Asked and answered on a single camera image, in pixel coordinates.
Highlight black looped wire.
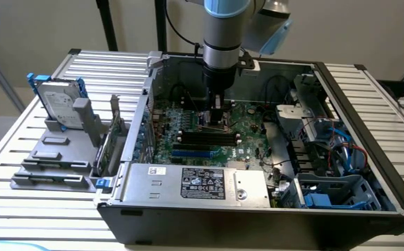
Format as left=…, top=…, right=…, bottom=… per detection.
left=262, top=75, right=294, bottom=106

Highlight silver power supply unit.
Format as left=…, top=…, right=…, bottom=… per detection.
left=112, top=163, right=272, bottom=209

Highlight grey disk bay blue clips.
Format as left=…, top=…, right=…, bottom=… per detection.
left=290, top=172, right=384, bottom=211

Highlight green graphics card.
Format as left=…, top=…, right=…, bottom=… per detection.
left=94, top=95, right=125, bottom=176

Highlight black chair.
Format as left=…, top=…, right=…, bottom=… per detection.
left=377, top=79, right=404, bottom=98

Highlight black RAM slot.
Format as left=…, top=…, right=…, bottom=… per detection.
left=178, top=139, right=237, bottom=147
left=181, top=130, right=240, bottom=139
left=180, top=136, right=238, bottom=145
left=181, top=133, right=238, bottom=142

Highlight black open PC case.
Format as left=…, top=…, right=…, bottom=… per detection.
left=94, top=51, right=404, bottom=246

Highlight black stand pole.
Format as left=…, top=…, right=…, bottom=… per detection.
left=94, top=0, right=118, bottom=52
left=153, top=0, right=169, bottom=53

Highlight silver drive cage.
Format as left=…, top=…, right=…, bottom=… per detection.
left=276, top=74, right=342, bottom=143

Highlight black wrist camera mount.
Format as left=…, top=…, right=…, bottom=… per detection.
left=236, top=51, right=260, bottom=72

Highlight green motherboard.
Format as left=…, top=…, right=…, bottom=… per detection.
left=145, top=100, right=293, bottom=189

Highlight black expansion slot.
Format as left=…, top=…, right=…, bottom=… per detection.
left=172, top=144, right=212, bottom=152

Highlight silver socket cover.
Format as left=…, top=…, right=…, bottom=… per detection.
left=197, top=111, right=212, bottom=128

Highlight silver hard disk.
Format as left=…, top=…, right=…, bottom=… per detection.
left=36, top=80, right=85, bottom=129

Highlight grey parts rack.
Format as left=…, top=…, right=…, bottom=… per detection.
left=9, top=97, right=132, bottom=194

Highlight red wire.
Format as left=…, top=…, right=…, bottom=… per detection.
left=297, top=118, right=369, bottom=172

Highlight blue data wire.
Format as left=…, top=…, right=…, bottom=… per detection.
left=326, top=125, right=360, bottom=174

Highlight CPU socket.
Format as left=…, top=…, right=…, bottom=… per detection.
left=194, top=110, right=236, bottom=132

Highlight grey case latch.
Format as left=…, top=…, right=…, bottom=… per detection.
left=145, top=51, right=165, bottom=71

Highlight blue disk caddy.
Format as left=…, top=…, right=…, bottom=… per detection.
left=25, top=73, right=89, bottom=132

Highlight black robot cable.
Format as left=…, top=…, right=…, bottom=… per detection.
left=164, top=0, right=202, bottom=65

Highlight blue expansion slot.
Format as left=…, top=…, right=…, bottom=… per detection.
left=170, top=150, right=212, bottom=158

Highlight small silver heatsink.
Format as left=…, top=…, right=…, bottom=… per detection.
left=226, top=161, right=252, bottom=171

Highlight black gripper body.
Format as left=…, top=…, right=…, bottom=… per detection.
left=201, top=62, right=237, bottom=124

